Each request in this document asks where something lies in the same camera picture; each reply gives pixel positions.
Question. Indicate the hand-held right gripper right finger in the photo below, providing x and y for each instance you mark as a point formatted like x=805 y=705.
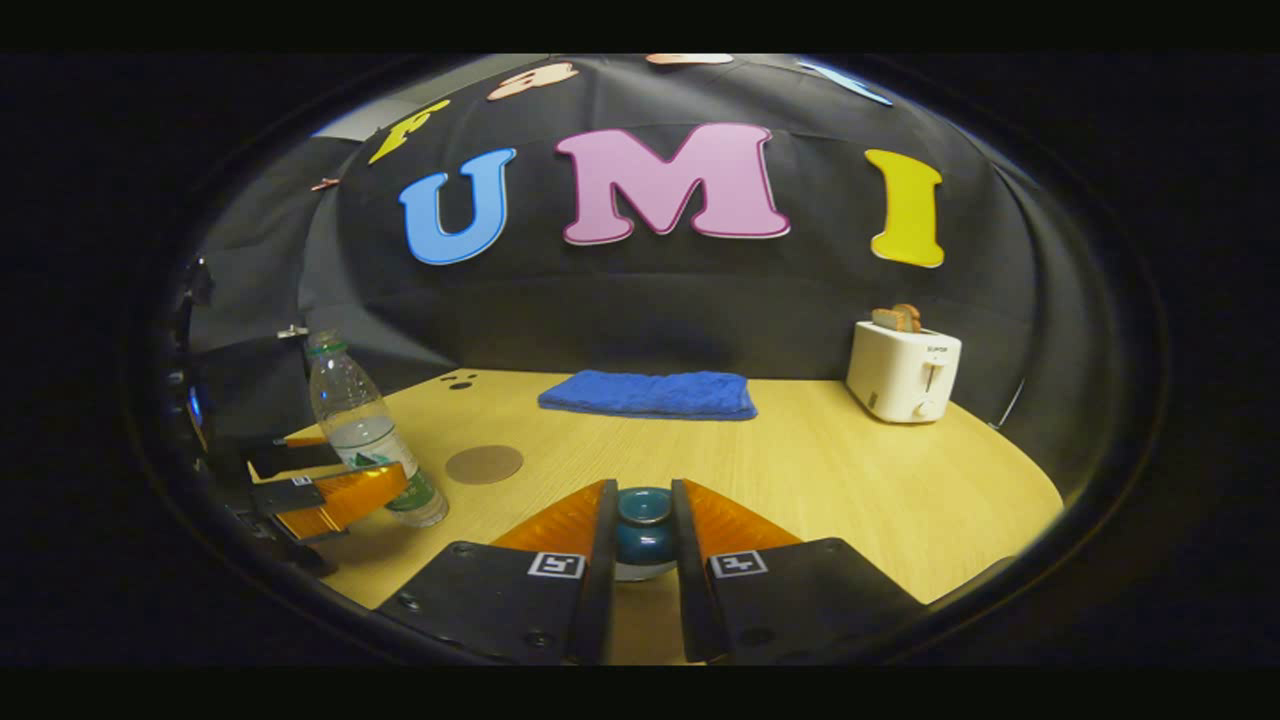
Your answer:
x=690 y=590

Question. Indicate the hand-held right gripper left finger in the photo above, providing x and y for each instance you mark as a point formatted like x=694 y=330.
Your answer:
x=600 y=580

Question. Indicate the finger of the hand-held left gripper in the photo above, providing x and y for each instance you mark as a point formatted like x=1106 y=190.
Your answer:
x=295 y=458
x=350 y=492

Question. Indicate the blue teacup lid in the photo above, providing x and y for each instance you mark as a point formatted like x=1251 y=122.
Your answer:
x=645 y=535

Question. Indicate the clear plastic water bottle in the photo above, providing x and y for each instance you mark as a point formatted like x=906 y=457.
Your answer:
x=355 y=410

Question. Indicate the round brown coaster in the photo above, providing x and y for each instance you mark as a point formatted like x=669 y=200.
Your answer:
x=484 y=465

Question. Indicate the blue folded towel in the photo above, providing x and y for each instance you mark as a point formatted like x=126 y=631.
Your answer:
x=650 y=393

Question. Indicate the black backdrop cloth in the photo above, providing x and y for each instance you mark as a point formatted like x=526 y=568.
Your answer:
x=650 y=300

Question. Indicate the white toaster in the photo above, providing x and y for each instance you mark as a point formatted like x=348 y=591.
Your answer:
x=895 y=375

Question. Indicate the toast slice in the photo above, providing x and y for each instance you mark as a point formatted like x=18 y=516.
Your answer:
x=895 y=320

